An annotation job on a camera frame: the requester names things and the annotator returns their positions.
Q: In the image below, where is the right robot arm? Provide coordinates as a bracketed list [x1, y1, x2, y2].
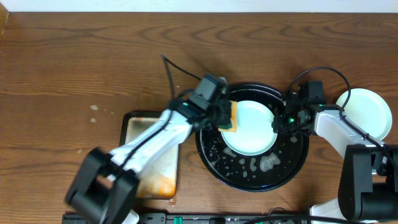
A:
[272, 93, 397, 221]

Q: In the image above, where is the black round tray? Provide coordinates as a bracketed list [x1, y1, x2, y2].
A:
[195, 82, 310, 192]

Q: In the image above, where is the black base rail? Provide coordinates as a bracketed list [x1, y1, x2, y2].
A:
[61, 213, 325, 224]

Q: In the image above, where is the light blue plate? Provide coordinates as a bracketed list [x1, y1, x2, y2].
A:
[345, 88, 392, 140]
[221, 100, 277, 156]

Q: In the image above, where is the green and yellow sponge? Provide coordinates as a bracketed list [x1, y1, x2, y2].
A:
[218, 101, 238, 133]

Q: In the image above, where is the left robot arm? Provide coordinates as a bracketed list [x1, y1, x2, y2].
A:
[65, 98, 236, 223]

